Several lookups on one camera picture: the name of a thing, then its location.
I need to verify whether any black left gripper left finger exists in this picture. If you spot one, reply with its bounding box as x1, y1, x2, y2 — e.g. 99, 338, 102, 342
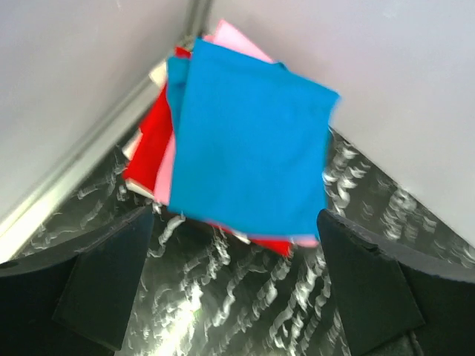
1, 205, 154, 355

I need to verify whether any folded red t shirt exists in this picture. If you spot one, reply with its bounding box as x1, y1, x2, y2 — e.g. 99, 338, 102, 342
122, 46, 292, 257

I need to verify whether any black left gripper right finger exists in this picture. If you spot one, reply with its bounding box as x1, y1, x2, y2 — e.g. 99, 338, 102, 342
317, 210, 474, 355

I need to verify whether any blue t shirt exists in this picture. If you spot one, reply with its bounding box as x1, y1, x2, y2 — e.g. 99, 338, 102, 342
166, 39, 339, 237

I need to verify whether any folded pink t shirt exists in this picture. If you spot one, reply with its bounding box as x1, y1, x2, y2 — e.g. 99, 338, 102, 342
154, 19, 318, 254

